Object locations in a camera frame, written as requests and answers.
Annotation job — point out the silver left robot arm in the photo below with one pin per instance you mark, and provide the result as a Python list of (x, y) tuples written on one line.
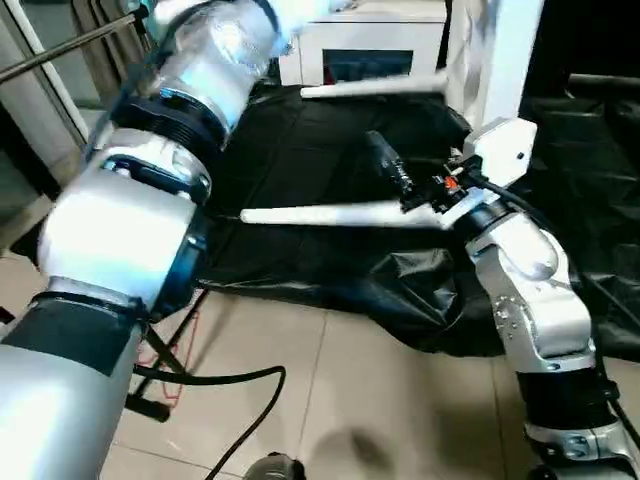
[(120, 230)]

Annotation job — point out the black work mat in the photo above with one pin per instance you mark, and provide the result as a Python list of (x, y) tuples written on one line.
[(300, 160)]

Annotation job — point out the white cabinet with glass doors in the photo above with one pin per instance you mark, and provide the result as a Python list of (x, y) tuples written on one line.
[(360, 45)]

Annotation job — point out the black stand frame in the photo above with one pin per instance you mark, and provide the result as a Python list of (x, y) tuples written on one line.
[(150, 385)]

